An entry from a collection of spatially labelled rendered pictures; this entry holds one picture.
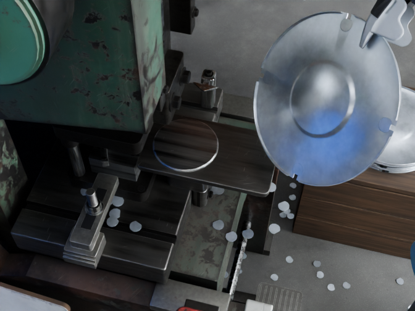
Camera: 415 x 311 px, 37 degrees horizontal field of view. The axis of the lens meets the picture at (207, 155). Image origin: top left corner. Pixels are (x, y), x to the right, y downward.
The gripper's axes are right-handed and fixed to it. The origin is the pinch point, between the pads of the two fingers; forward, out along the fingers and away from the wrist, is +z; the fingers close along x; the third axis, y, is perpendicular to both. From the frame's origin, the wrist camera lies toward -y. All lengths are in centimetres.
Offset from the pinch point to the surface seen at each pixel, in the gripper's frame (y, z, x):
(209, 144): -12.9, 32.3, 3.6
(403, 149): -4, 19, 74
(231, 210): -5.4, 42.2, 13.5
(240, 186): -2.3, 33.4, 3.3
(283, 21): -91, 18, 129
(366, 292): 12, 59, 88
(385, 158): -5, 23, 69
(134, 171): -17.2, 43.5, -5.4
